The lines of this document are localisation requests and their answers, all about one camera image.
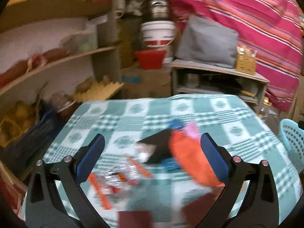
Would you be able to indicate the yellow chopstick holder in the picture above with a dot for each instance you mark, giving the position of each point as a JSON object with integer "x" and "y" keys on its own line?
{"x": 245, "y": 63}

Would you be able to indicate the pink snack packet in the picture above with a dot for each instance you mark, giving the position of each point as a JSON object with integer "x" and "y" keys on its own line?
{"x": 192, "y": 130}

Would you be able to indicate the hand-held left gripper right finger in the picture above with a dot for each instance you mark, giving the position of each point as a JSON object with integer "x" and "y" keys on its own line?
{"x": 212, "y": 158}

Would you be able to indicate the grey fabric bag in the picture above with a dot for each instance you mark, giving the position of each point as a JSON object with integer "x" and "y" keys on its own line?
{"x": 206, "y": 42}

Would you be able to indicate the clear wrapper with orange edge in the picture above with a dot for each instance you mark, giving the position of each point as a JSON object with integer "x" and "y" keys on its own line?
{"x": 106, "y": 185}
{"x": 140, "y": 167}

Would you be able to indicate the oil bottle with yellow cap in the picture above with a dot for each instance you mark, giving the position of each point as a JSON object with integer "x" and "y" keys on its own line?
{"x": 264, "y": 110}

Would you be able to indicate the red plastic basin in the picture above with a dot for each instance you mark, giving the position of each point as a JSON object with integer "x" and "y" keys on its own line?
{"x": 150, "y": 59}

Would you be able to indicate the dark blue bag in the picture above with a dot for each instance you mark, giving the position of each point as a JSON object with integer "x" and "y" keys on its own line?
{"x": 35, "y": 142}

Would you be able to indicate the dark red packet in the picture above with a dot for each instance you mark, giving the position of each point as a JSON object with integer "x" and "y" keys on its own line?
{"x": 135, "y": 219}
{"x": 199, "y": 209}

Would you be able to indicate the pink striped cloth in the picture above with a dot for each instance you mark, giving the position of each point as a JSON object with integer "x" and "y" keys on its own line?
{"x": 249, "y": 16}

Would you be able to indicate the black packet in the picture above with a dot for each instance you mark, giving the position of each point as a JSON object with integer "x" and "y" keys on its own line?
{"x": 159, "y": 142}

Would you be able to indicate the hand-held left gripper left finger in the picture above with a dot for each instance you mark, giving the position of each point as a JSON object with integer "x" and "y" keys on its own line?
{"x": 91, "y": 158}

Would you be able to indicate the green checkered tablecloth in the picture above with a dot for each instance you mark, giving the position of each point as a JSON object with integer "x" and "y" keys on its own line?
{"x": 213, "y": 123}

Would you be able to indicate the wooden shelf unit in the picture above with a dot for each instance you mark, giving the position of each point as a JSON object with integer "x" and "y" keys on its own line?
{"x": 54, "y": 61}

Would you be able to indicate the small grey shelf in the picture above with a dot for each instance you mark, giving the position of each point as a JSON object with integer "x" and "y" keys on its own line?
{"x": 213, "y": 67}

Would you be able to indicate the white plastic bucket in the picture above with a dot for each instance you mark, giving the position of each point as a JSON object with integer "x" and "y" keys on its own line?
{"x": 156, "y": 32}

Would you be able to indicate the steel pot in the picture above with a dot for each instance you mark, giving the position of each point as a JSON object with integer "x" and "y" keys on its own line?
{"x": 155, "y": 8}

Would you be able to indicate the cardboard box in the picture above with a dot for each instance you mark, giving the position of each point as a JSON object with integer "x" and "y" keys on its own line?
{"x": 152, "y": 83}

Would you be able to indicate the orange snack packet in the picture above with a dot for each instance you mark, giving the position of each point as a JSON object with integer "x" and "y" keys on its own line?
{"x": 190, "y": 154}

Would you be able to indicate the light blue plastic basket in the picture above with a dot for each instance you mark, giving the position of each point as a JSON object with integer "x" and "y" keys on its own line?
{"x": 293, "y": 140}

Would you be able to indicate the small blue wrapper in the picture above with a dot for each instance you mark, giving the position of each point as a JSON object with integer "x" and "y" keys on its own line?
{"x": 169, "y": 164}

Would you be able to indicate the wooden rolling pin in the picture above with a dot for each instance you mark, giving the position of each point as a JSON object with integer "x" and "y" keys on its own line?
{"x": 248, "y": 93}

